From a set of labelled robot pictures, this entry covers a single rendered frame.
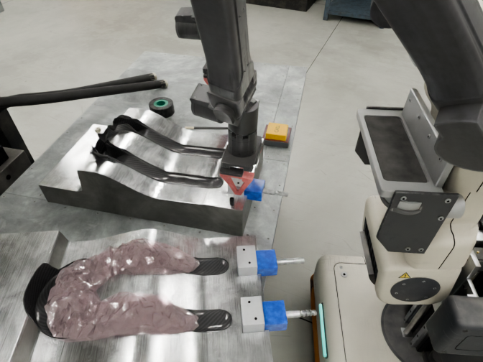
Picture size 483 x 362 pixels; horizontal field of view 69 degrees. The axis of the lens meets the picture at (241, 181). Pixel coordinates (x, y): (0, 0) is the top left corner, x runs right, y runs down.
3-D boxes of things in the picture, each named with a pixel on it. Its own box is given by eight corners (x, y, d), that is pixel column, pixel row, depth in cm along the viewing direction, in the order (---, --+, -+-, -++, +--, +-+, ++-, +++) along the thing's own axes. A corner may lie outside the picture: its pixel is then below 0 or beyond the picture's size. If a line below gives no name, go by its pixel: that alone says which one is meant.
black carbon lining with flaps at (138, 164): (236, 155, 91) (236, 124, 85) (220, 200, 80) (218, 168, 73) (112, 137, 97) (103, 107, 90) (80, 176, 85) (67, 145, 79)
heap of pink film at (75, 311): (200, 251, 71) (196, 226, 66) (199, 341, 58) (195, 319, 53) (67, 259, 69) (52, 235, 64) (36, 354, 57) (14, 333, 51)
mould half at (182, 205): (262, 164, 99) (264, 123, 90) (242, 237, 81) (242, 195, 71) (99, 140, 107) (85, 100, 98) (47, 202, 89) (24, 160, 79)
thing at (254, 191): (288, 195, 82) (290, 178, 78) (285, 211, 78) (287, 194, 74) (233, 186, 84) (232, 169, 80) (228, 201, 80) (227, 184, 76)
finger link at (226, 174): (220, 199, 75) (218, 166, 69) (228, 177, 80) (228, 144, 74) (251, 205, 74) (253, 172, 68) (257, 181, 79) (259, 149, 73)
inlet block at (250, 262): (299, 257, 73) (302, 241, 70) (304, 279, 70) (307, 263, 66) (236, 261, 73) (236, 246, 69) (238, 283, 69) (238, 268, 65)
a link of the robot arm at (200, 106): (228, 113, 56) (250, 69, 58) (169, 94, 60) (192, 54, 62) (244, 145, 67) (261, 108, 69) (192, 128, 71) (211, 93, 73)
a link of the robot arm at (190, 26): (211, 4, 76) (223, -18, 80) (162, 1, 78) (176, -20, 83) (220, 52, 86) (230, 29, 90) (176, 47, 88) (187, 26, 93)
